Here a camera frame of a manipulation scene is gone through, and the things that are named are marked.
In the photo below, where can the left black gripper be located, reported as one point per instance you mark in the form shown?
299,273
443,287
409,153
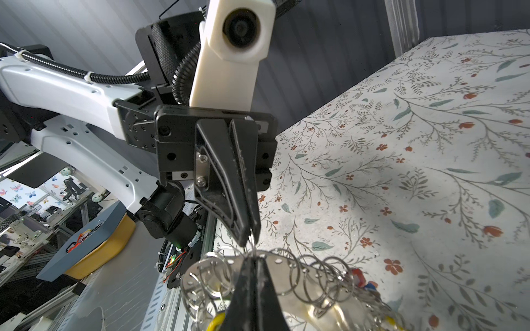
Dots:
229,154

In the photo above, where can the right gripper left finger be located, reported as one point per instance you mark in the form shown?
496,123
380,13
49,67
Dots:
240,314

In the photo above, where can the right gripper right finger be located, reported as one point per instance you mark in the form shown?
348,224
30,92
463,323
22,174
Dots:
268,312

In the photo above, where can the keyring bunch with grey strap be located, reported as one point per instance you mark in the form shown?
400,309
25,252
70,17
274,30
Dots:
324,293

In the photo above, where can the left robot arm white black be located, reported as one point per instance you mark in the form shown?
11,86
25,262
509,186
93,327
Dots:
105,125

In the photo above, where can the blue yellow box outside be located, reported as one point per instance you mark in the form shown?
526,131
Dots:
91,247

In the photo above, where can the floral table mat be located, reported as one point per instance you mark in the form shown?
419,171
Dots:
419,177

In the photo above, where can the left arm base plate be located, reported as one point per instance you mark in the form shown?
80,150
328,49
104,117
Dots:
189,255

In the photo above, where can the white cable duct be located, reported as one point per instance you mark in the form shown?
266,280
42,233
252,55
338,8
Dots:
156,317

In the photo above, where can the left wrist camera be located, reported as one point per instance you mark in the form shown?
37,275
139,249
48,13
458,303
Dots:
235,38

